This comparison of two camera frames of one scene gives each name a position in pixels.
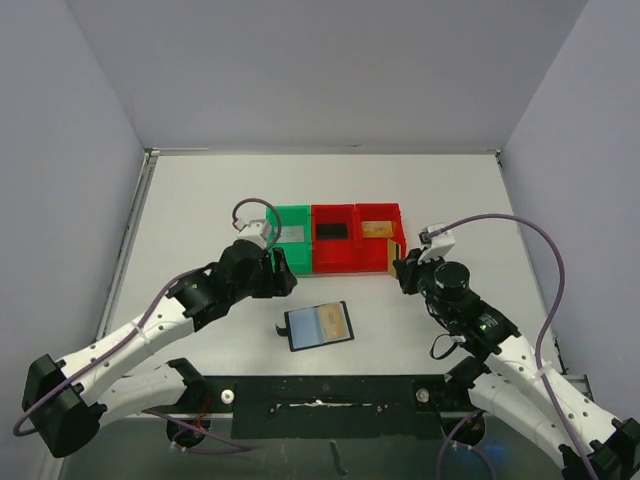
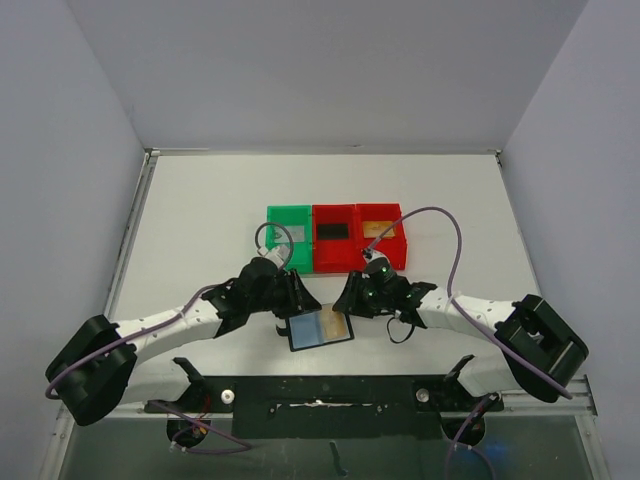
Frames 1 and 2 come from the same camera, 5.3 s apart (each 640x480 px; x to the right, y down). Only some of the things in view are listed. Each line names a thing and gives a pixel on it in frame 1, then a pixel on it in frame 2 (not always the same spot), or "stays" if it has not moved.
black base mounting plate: [390, 407] stays
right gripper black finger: [408, 270] to [355, 298]
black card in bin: [332, 231] stays
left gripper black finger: [283, 280] to [295, 298]
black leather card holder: [317, 326] stays
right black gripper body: [409, 273] to [356, 292]
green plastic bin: [289, 227] stays
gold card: [332, 321] stays
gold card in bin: [377, 229] stays
